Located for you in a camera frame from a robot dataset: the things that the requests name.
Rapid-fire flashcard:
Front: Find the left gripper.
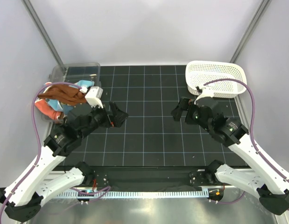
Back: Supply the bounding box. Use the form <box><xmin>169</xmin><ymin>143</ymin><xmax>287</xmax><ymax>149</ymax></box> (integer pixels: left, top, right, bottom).
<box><xmin>78</xmin><ymin>101</ymin><xmax>128</xmax><ymax>140</ymax></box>

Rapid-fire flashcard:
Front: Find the brown towel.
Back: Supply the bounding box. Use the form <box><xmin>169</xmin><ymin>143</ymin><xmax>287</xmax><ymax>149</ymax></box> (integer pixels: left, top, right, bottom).
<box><xmin>38</xmin><ymin>84</ymin><xmax>88</xmax><ymax>105</ymax></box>

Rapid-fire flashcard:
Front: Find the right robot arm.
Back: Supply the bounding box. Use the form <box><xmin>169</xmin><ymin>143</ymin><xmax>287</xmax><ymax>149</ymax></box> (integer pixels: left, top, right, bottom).
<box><xmin>171</xmin><ymin>97</ymin><xmax>289</xmax><ymax>215</ymax></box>

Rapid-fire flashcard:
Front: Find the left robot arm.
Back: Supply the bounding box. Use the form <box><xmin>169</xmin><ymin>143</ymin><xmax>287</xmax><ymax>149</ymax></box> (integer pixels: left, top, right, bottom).
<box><xmin>0</xmin><ymin>102</ymin><xmax>128</xmax><ymax>223</ymax></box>

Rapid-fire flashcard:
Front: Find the black grid mat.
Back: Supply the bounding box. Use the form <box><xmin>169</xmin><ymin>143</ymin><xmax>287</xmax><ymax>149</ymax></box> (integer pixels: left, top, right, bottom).
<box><xmin>61</xmin><ymin>65</ymin><xmax>246</xmax><ymax>167</ymax></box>

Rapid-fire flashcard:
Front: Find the white perforated basket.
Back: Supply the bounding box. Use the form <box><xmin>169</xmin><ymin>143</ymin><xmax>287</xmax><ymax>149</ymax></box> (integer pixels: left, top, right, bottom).
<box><xmin>185</xmin><ymin>61</ymin><xmax>247</xmax><ymax>98</ymax></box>

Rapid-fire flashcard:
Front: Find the clear plastic bin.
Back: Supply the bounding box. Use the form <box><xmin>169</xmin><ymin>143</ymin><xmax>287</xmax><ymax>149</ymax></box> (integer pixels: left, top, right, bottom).
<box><xmin>41</xmin><ymin>62</ymin><xmax>101</xmax><ymax>123</ymax></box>

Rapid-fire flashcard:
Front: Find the blue and orange towel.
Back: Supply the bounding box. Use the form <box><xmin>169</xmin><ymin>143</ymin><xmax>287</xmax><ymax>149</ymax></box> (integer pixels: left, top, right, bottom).
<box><xmin>35</xmin><ymin>79</ymin><xmax>96</xmax><ymax>112</ymax></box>

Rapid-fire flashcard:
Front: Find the salmon pink towel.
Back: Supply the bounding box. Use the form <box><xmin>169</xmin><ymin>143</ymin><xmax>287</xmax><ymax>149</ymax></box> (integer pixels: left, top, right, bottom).
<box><xmin>35</xmin><ymin>99</ymin><xmax>64</xmax><ymax>120</ymax></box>

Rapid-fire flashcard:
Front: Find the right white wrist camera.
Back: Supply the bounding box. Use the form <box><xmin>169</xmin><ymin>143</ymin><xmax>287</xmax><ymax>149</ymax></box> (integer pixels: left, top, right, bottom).
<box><xmin>194</xmin><ymin>85</ymin><xmax>214</xmax><ymax>105</ymax></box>

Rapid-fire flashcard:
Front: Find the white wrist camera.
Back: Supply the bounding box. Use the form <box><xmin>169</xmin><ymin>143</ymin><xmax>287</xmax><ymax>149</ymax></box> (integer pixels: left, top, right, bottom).
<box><xmin>80</xmin><ymin>86</ymin><xmax>103</xmax><ymax>108</ymax></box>
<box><xmin>194</xmin><ymin>85</ymin><xmax>214</xmax><ymax>105</ymax></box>

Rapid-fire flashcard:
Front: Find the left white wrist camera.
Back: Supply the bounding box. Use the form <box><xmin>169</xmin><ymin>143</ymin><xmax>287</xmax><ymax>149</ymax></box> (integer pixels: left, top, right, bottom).
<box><xmin>80</xmin><ymin>86</ymin><xmax>103</xmax><ymax>108</ymax></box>

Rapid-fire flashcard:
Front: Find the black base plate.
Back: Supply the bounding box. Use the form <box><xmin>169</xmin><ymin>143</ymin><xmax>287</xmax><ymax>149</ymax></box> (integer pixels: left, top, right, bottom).
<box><xmin>92</xmin><ymin>166</ymin><xmax>206</xmax><ymax>189</ymax></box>

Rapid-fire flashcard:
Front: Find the white slotted cable duct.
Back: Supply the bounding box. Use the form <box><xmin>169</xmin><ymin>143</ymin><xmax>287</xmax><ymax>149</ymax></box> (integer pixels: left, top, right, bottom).
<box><xmin>56</xmin><ymin>189</ymin><xmax>209</xmax><ymax>200</ymax></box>

